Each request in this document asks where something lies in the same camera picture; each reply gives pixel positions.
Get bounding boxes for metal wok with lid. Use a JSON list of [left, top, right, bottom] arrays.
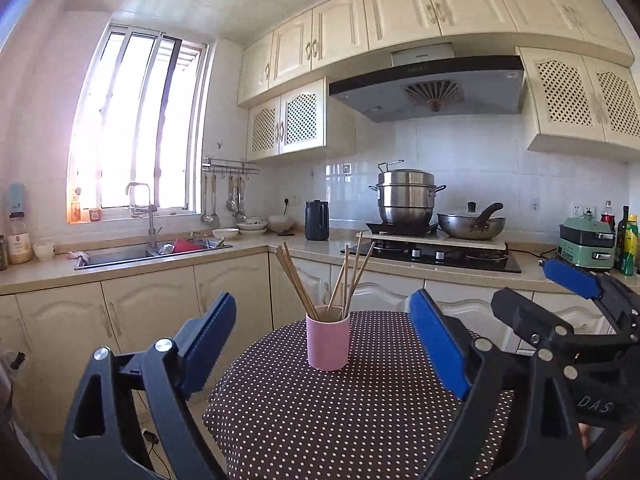
[[437, 201, 507, 241]]

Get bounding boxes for metal sink faucet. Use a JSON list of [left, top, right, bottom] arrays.
[[125, 182, 163, 251]]

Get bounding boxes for stainless steel sink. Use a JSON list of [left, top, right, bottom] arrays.
[[75, 240, 234, 271]]

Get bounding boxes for large lattice-door cabinet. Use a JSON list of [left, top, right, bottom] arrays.
[[515, 46, 640, 163]]

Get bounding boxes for black electric kettle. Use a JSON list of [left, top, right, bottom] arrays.
[[305, 200, 330, 242]]

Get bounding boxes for green bottle yellow label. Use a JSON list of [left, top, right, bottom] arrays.
[[620, 215, 640, 276]]

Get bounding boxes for kitchen window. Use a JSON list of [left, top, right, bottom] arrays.
[[66, 22, 213, 223]]

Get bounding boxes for pink cup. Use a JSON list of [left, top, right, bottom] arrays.
[[306, 312, 351, 372]]

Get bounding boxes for white stove cover board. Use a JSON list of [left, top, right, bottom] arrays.
[[356, 230, 508, 253]]

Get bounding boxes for grey range hood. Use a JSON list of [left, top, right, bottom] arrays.
[[328, 42, 526, 123]]

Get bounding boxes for thin black cable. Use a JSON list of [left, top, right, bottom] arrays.
[[141, 430, 161, 466]]

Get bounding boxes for black power cord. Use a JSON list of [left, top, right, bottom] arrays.
[[510, 247, 558, 261]]

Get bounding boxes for small lattice-door cabinet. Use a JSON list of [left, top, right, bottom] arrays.
[[246, 77, 357, 163]]

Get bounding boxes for dark glass bottle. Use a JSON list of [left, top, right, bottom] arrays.
[[616, 205, 631, 270]]

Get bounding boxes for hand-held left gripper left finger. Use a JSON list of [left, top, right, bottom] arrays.
[[57, 291, 237, 480]]

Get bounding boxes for stainless steel steamer pot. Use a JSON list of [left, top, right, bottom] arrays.
[[369, 160, 447, 226]]

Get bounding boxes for sauce jar white label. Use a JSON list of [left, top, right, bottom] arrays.
[[8, 212, 33, 265]]

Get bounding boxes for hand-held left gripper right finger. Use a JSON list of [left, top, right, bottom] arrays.
[[407, 289, 584, 480]]

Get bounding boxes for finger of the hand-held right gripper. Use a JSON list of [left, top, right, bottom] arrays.
[[491, 287, 629, 379], [542, 258, 640, 332]]

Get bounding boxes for green electric cooker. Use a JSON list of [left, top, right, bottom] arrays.
[[556, 215, 617, 271]]

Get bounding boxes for cream cabinets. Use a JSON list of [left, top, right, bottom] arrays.
[[236, 0, 636, 108], [0, 250, 621, 461]]

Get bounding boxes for metal utensil rail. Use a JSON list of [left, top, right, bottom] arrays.
[[201, 156, 261, 176]]

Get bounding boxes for cream lower cabinets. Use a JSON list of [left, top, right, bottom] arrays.
[[0, 250, 621, 461]]

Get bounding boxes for cream upper cabinets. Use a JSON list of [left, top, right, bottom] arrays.
[[236, 0, 636, 108]]

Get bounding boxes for bunch of wooden chopsticks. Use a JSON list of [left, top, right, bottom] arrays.
[[275, 241, 376, 322]]

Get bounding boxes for black gas stove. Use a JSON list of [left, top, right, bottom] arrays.
[[347, 240, 522, 274]]

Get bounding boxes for brown polka-dot tablecloth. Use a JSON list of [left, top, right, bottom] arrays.
[[202, 310, 516, 480]]

